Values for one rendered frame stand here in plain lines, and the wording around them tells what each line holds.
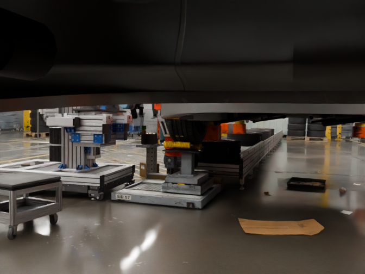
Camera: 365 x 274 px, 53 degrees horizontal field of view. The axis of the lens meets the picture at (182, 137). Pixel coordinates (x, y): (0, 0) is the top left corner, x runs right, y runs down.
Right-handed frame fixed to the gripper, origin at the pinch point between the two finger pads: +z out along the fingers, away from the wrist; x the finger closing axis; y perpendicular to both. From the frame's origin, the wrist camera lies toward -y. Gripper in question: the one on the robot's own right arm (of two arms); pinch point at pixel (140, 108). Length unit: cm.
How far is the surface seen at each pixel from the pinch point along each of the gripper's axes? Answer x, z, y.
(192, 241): -77, -93, -83
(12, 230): 24, -131, -77
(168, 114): -53, -73, -6
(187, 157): -41, 12, -44
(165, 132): -23.0, 4.1, -21.7
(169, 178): -29, -3, -62
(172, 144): -30.7, 2.1, -32.1
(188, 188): -47, -3, -69
